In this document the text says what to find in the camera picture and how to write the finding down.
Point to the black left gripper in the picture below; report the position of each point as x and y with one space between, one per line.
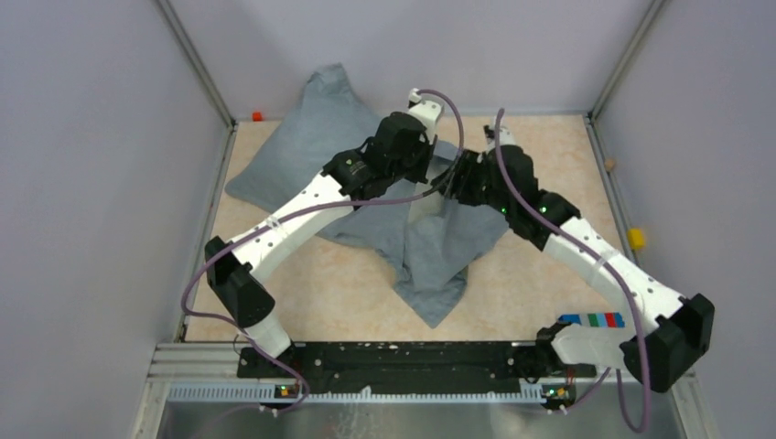
427 150

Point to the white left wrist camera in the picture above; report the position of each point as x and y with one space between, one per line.
426 111

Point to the white pillow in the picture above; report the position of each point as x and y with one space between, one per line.
425 207

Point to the grey-blue and beige pillowcase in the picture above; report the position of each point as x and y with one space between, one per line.
430 257

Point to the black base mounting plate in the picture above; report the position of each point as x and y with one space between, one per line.
413 367

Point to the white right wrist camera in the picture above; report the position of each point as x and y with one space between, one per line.
502 134

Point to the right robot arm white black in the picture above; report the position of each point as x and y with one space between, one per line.
664 334

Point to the multicolour toy brick stack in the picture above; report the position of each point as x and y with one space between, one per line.
612 320

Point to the aluminium frame rail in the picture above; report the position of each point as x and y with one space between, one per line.
206 372

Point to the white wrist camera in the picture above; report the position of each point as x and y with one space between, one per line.
426 111
502 134

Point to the small yellow block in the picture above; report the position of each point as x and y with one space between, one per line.
636 238

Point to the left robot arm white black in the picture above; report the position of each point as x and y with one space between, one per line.
242 263

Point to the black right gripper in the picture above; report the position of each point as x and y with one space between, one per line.
457 186

